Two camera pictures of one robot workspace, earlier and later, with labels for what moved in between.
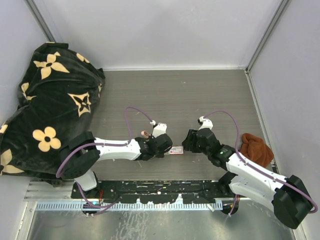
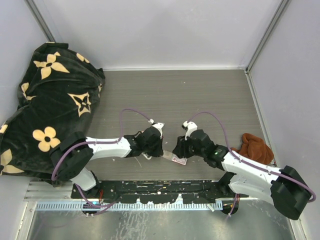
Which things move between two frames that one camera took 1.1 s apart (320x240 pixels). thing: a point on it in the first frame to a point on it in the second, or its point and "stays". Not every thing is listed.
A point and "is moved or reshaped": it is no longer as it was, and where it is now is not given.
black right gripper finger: (191, 137) to (181, 149)
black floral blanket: (58, 96) stays
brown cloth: (256, 149) stays
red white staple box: (178, 150) is moved or reshaped
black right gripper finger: (189, 145) to (179, 151)
